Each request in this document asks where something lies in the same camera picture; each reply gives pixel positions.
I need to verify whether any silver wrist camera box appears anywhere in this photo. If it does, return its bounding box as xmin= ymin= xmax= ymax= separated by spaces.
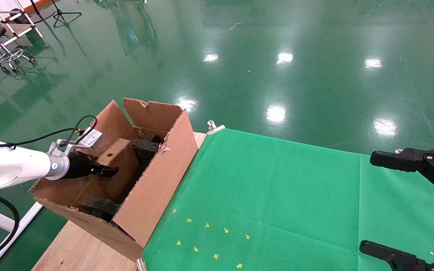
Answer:
xmin=47 ymin=127 xmax=103 ymax=155

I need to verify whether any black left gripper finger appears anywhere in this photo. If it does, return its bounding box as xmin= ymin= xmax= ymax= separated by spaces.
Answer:
xmin=96 ymin=165 xmax=119 ymax=177

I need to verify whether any large open cardboard carton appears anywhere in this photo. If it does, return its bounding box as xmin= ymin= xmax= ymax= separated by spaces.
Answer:
xmin=29 ymin=98 xmax=199 ymax=262

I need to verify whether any green cloth mat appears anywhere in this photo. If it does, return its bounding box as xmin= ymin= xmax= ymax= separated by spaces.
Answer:
xmin=142 ymin=128 xmax=434 ymax=271

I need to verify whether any black tripod microphone stand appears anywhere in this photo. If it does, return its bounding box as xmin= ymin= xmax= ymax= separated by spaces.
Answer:
xmin=51 ymin=0 xmax=83 ymax=29

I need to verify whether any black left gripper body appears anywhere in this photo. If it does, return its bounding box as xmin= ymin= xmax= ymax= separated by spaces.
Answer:
xmin=64 ymin=151 xmax=99 ymax=179

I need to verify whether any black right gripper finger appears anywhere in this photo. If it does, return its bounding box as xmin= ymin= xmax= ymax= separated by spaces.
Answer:
xmin=370 ymin=146 xmax=434 ymax=204
xmin=359 ymin=240 xmax=434 ymax=271

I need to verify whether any white tube frame table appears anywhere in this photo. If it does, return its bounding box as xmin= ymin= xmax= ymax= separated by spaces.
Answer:
xmin=0 ymin=0 xmax=44 ymax=76

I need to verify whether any black curved pole stand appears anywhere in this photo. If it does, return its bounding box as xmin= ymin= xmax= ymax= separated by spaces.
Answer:
xmin=10 ymin=0 xmax=56 ymax=24

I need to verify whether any black foam block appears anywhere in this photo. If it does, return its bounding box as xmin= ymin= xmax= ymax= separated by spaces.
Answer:
xmin=78 ymin=194 xmax=122 ymax=222
xmin=131 ymin=133 xmax=164 ymax=177

